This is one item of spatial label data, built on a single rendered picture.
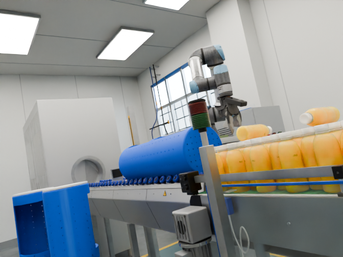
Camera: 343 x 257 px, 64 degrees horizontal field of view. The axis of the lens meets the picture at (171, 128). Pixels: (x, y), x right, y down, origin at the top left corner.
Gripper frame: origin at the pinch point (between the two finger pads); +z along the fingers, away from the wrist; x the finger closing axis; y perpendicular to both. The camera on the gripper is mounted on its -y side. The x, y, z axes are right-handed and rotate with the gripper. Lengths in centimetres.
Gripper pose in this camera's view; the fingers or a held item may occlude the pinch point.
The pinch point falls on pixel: (236, 130)
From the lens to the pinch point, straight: 144.7
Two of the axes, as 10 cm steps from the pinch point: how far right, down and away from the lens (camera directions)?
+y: -5.4, 1.9, 8.2
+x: -8.2, 1.0, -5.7
